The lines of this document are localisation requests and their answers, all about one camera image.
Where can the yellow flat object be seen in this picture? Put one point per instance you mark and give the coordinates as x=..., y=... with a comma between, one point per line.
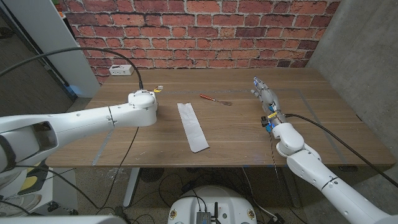
x=29, y=183

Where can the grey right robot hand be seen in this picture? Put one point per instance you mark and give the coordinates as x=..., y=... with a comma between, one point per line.
x=270, y=101

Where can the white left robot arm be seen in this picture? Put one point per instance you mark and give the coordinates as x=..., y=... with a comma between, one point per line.
x=77, y=121

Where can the white power strip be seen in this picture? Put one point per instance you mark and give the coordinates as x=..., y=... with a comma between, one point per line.
x=121, y=70

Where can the white sneaker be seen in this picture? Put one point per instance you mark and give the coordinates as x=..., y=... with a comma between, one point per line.
x=18, y=205

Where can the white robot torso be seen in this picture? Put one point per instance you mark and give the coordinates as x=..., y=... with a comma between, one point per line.
x=214, y=199

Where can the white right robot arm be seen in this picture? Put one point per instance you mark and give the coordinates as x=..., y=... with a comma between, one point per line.
x=311, y=165

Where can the printed red brick backdrop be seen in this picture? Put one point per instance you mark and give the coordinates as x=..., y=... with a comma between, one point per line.
x=202, y=31

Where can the white upright panel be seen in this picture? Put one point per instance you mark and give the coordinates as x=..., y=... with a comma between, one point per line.
x=46, y=31

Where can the black power adapter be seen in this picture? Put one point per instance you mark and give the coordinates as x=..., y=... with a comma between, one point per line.
x=276, y=218

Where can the white receipt paper strip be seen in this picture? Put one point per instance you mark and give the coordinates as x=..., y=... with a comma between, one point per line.
x=192, y=127

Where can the white table leg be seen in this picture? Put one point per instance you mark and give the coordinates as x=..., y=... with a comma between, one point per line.
x=130, y=186

